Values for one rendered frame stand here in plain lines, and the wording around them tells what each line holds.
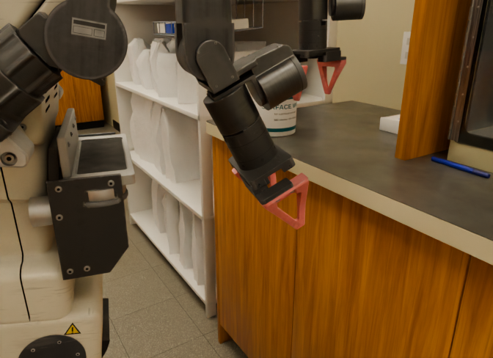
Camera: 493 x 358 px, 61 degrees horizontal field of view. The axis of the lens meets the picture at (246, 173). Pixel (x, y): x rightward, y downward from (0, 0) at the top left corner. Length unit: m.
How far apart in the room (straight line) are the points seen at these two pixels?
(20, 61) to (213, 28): 0.20
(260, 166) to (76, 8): 0.28
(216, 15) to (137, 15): 2.12
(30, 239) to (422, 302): 0.71
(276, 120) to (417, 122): 0.37
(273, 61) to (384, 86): 1.25
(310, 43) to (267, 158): 0.39
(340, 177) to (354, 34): 1.03
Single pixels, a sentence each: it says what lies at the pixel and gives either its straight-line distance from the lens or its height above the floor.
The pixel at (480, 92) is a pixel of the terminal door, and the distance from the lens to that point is 1.03.
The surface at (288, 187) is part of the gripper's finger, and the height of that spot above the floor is 1.06.
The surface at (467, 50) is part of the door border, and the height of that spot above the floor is 1.19.
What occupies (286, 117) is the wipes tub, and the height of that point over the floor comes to 1.00.
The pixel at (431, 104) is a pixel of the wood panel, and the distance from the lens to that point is 1.09.
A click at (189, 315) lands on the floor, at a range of 2.00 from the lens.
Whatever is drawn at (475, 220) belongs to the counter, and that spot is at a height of 0.94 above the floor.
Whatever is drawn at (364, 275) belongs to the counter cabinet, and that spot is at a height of 0.72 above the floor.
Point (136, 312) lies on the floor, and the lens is 2.07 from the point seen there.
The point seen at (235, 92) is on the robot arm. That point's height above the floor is 1.17.
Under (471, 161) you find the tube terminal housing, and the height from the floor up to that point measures 0.95.
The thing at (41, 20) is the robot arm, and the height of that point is 1.25.
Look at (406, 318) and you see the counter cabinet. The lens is 0.95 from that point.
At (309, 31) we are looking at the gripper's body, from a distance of 0.87.
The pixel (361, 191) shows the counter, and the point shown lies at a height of 0.93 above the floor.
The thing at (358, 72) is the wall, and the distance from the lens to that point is 1.84.
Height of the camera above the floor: 1.25
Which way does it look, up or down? 20 degrees down
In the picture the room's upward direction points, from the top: straight up
